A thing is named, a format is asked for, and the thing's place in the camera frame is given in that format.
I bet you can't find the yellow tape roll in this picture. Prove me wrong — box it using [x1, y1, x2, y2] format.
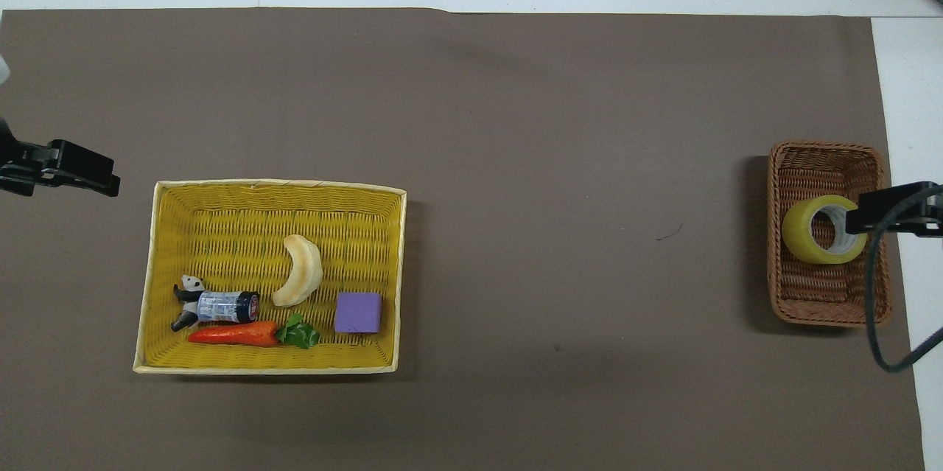
[781, 195, 869, 265]

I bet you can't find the toy carrot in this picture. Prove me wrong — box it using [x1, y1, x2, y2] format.
[186, 313, 321, 351]

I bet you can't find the panda figure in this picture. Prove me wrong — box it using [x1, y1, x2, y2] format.
[170, 274, 208, 332]

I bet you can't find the blue white battery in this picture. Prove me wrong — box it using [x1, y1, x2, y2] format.
[197, 290, 261, 325]

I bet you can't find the purple block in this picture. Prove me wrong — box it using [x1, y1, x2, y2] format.
[334, 291, 384, 335]

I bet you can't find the toy banana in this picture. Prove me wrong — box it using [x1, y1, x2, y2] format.
[272, 234, 323, 308]

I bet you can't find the yellow woven basket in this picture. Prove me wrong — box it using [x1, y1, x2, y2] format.
[133, 178, 408, 376]

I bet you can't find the brown wicker basket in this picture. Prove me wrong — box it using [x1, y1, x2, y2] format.
[767, 141, 893, 329]

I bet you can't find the black cable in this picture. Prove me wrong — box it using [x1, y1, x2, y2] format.
[865, 186, 943, 373]

